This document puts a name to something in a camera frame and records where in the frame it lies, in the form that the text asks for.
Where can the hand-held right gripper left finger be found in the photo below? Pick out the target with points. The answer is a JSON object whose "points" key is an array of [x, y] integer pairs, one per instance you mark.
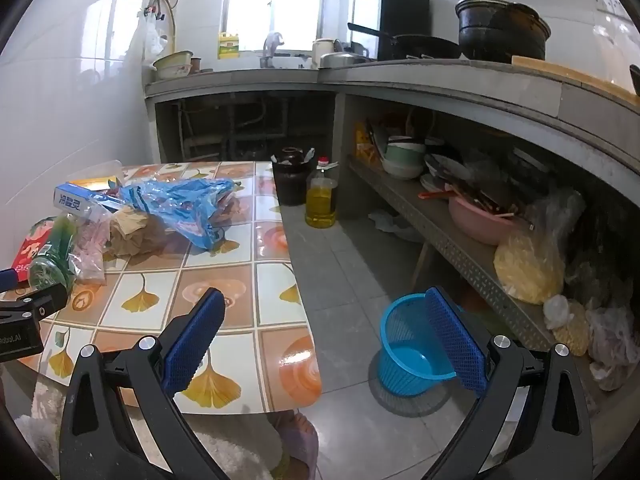
{"points": [[197, 340]]}

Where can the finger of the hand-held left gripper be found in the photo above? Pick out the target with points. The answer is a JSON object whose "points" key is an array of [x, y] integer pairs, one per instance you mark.
{"points": [[35, 302], [7, 277]]}

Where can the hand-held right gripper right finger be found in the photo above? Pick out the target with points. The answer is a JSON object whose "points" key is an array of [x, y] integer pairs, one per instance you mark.
{"points": [[455, 345]]}

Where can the red snack bag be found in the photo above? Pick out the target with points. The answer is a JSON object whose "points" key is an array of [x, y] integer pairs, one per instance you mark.
{"points": [[32, 245]]}

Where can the green plastic bottle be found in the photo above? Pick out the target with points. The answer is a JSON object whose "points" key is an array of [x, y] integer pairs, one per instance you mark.
{"points": [[50, 260]]}

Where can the blue plastic mesh basket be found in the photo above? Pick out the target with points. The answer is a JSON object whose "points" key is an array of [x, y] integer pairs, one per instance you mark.
{"points": [[400, 360]]}

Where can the blue toothpaste box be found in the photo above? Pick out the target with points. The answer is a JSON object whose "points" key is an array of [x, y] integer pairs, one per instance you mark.
{"points": [[75, 200]]}

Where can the brown paper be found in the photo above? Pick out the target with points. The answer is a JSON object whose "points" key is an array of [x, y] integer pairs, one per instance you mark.
{"points": [[130, 232]]}

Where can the yellow cardboard box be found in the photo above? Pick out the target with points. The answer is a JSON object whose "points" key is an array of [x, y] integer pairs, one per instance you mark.
{"points": [[90, 183]]}

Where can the blue plastic bag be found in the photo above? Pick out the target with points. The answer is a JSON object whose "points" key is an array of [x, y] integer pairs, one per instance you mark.
{"points": [[185, 200]]}

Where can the clear plastic container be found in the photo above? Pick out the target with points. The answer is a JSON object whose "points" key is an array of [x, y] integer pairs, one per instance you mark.
{"points": [[112, 170]]}

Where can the perforated metal shelf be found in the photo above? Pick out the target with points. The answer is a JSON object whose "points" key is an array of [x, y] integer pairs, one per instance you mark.
{"points": [[450, 250]]}

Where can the yellow food bag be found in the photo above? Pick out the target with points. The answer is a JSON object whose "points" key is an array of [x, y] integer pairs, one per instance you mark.
{"points": [[525, 270]]}

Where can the small clear bag of beans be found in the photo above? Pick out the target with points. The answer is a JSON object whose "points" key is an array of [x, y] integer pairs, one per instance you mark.
{"points": [[570, 325]]}

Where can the pink plastic basin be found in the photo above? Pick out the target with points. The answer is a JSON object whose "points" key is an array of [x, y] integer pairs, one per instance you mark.
{"points": [[475, 222]]}

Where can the crumpled grey rag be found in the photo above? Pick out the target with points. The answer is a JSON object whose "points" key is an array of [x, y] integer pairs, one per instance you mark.
{"points": [[395, 222]]}

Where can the pale pink plastic bag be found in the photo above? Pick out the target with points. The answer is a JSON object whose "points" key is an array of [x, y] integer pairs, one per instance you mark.
{"points": [[612, 350]]}

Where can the clear plastic bag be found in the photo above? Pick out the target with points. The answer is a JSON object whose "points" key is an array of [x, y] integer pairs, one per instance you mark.
{"points": [[555, 210]]}

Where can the white plates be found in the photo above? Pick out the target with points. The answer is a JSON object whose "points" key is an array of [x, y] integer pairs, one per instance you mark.
{"points": [[445, 167]]}

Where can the white bowl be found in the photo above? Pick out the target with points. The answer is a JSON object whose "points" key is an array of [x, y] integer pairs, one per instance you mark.
{"points": [[402, 171]]}

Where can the cooking oil bottle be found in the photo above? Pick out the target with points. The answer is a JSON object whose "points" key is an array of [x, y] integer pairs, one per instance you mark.
{"points": [[320, 205]]}

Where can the dark brown ceramic jar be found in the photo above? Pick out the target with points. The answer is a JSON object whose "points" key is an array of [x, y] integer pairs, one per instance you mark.
{"points": [[292, 180]]}

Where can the green bowl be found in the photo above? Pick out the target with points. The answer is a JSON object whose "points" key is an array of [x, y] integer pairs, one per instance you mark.
{"points": [[402, 154]]}

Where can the drain pipes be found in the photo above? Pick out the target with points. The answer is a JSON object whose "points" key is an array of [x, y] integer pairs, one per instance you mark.
{"points": [[235, 125]]}

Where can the orange snack packet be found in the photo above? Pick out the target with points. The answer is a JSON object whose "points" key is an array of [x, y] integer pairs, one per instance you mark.
{"points": [[362, 145]]}

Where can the enamel basin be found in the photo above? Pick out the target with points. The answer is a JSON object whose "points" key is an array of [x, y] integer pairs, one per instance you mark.
{"points": [[172, 65]]}

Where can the concrete kitchen counter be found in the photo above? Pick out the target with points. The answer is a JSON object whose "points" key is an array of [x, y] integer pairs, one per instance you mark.
{"points": [[450, 72]]}

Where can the small brown cup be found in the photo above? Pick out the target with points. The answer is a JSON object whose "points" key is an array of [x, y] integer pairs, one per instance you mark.
{"points": [[195, 64]]}

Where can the white plastic bag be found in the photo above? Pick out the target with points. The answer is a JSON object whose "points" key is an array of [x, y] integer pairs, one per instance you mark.
{"points": [[154, 35]]}

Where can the yellow green box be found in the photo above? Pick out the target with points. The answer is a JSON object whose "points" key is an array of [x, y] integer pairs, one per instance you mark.
{"points": [[228, 47]]}

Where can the black wok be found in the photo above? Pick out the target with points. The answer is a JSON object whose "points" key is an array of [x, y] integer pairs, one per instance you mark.
{"points": [[425, 45]]}

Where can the metal faucet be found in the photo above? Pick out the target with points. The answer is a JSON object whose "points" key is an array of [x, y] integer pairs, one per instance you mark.
{"points": [[272, 45]]}

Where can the metal pot lid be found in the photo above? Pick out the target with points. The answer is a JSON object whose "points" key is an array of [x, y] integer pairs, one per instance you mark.
{"points": [[340, 60]]}

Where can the black cooking pot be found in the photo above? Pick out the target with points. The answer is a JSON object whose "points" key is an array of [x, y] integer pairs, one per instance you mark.
{"points": [[500, 35]]}

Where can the white jug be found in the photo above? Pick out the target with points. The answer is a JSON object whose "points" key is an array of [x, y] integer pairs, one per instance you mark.
{"points": [[322, 52]]}

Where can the black cabinet appliance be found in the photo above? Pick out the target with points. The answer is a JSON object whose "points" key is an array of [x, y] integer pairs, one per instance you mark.
{"points": [[405, 10]]}

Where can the window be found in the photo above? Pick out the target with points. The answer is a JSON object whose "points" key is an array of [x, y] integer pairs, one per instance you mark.
{"points": [[275, 5]]}

